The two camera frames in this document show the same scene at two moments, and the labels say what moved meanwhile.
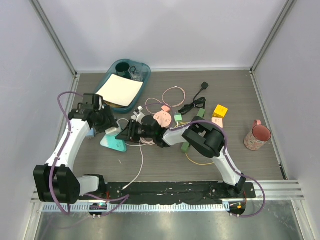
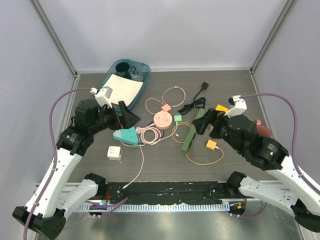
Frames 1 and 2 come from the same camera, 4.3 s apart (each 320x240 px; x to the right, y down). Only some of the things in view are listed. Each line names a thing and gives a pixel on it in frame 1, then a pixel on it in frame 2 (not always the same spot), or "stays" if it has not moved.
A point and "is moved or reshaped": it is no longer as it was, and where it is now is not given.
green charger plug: x=178 y=117 stays
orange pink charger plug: x=166 y=108 stays
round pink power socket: x=164 y=119 stays
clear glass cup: x=136 y=74 stays
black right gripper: x=130 y=131 -> x=212 y=115
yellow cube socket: x=220 y=111 stays
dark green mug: x=122 y=69 stays
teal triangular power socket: x=110 y=141 is moved or reshaped
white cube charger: x=111 y=130 -> x=114 y=153
